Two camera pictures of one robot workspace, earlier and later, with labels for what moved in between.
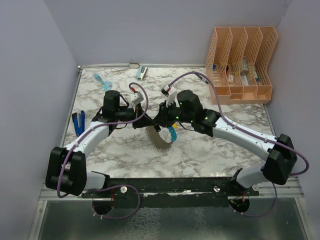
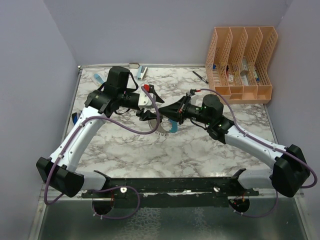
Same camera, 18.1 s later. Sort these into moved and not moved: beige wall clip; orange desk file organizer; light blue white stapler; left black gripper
Moved: left black gripper
Not moved: orange desk file organizer; light blue white stapler; beige wall clip
